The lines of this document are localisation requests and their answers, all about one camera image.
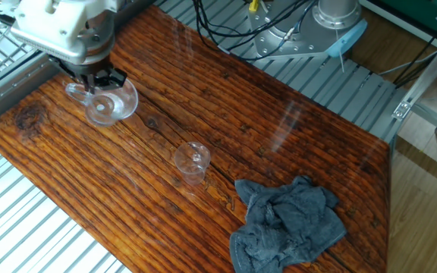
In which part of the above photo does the clear glass mug with handle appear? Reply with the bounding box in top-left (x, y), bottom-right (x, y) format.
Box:
top-left (64, 77), bottom-right (140, 127)

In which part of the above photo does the grey towel cloth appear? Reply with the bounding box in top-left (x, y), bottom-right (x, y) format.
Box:
top-left (228, 174), bottom-right (347, 273)

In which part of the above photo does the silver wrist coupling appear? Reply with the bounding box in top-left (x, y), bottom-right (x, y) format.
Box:
top-left (76, 13), bottom-right (117, 65)

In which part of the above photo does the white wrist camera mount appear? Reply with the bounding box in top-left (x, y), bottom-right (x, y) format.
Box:
top-left (9, 0), bottom-right (124, 65)

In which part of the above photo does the small clear plastic cup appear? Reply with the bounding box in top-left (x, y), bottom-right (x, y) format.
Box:
top-left (174, 141), bottom-right (212, 186)

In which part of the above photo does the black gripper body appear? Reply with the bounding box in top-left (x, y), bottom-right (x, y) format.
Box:
top-left (51, 52), bottom-right (114, 79)

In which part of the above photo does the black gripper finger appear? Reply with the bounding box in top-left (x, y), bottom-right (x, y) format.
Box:
top-left (96, 67), bottom-right (128, 91)
top-left (78, 74), bottom-right (97, 94)

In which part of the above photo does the white zip tie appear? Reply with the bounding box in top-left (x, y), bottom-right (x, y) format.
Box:
top-left (335, 30), bottom-right (345, 73)

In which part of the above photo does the black cable bundle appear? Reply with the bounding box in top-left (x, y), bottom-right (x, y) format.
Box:
top-left (191, 0), bottom-right (318, 61)

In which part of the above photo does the aluminium strut with bracket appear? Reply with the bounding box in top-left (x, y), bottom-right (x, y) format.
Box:
top-left (391, 22), bottom-right (437, 141)

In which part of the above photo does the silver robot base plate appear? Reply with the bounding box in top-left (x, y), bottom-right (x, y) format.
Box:
top-left (254, 3), bottom-right (341, 60)

